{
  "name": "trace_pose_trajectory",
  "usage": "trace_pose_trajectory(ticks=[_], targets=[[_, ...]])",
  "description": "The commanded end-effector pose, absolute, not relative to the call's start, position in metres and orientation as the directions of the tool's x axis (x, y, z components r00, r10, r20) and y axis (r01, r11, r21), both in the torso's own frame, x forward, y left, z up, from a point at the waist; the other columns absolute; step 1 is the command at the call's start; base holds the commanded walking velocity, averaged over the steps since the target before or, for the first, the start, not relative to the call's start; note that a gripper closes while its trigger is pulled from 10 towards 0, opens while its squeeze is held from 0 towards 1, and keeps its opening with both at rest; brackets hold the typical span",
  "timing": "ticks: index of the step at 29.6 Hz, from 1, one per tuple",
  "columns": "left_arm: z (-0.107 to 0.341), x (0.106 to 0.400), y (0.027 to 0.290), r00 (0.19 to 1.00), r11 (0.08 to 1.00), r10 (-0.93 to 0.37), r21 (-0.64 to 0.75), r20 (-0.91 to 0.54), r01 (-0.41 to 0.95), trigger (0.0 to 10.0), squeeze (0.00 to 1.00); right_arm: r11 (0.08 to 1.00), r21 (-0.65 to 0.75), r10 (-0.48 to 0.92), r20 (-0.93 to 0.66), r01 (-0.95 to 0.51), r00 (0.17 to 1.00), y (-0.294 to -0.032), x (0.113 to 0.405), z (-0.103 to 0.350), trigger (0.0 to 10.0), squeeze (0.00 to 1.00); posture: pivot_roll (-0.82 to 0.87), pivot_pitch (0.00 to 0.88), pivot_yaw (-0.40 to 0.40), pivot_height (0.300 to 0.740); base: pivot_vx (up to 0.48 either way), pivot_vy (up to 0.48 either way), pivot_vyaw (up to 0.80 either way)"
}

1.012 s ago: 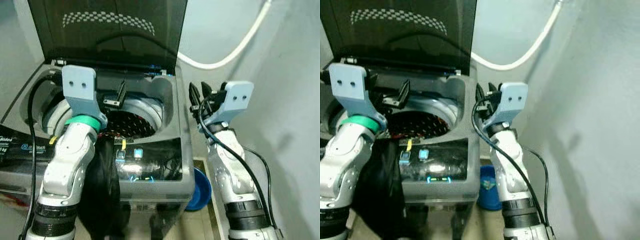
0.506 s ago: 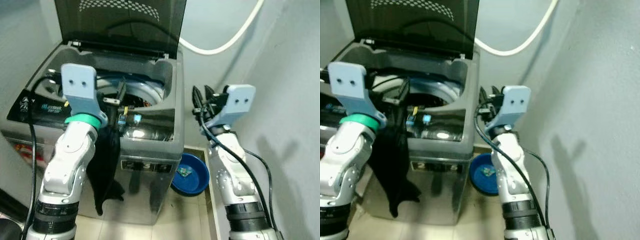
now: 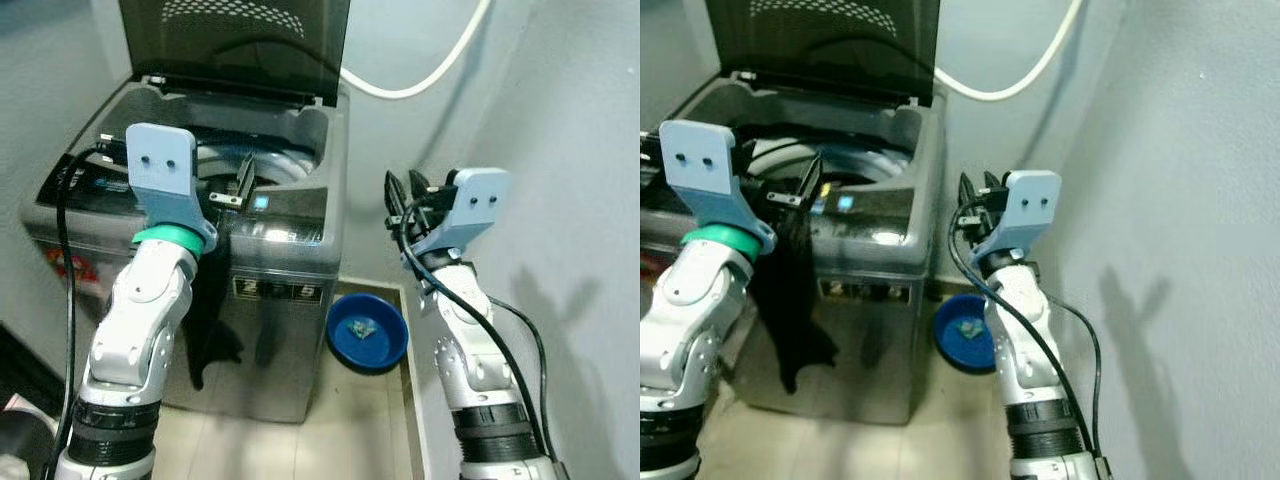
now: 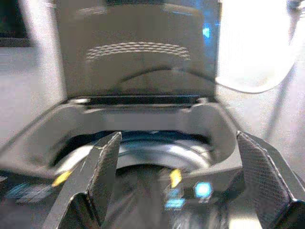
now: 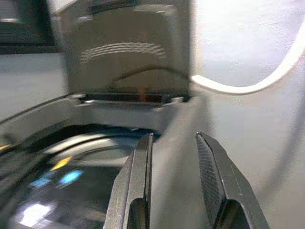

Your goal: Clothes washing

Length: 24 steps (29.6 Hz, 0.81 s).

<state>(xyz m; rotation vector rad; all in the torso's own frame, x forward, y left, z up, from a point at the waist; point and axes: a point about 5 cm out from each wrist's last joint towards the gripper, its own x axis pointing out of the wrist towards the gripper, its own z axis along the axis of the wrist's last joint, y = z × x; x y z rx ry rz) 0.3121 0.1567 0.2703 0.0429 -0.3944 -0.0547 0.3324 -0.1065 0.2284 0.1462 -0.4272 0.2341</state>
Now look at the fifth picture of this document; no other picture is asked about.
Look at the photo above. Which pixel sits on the dark tinted washer lid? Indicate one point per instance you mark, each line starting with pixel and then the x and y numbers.
pixel 128 31

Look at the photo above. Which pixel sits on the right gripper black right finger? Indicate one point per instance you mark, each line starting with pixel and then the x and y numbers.
pixel 224 186

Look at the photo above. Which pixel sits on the grey top-load washing machine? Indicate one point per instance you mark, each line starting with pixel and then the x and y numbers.
pixel 174 155

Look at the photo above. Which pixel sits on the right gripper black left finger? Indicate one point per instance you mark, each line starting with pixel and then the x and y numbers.
pixel 133 181

